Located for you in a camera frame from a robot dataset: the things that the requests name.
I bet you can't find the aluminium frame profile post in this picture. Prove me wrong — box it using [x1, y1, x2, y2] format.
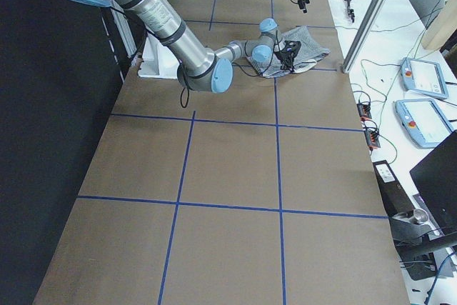
[341, 0, 386, 74]

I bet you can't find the near blue teach pendant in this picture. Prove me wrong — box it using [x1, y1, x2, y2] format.
[394, 99, 454, 149]

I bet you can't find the blue teach pendant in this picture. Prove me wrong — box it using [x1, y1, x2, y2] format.
[400, 57, 449, 100]
[394, 99, 454, 149]

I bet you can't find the far blue teach pendant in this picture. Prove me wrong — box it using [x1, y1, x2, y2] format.
[400, 57, 449, 100]

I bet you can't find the black monitor with stand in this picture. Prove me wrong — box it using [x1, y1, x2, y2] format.
[390, 132, 456, 281]

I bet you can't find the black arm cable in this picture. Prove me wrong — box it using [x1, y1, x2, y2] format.
[180, 58, 286, 109]

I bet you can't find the black box white label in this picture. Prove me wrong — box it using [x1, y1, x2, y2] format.
[373, 160, 415, 217]

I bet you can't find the striped polo shirt white collar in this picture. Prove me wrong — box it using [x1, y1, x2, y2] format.
[247, 26, 331, 78]

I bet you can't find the black orange power strip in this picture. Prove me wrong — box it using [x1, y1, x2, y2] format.
[356, 102, 381, 151]

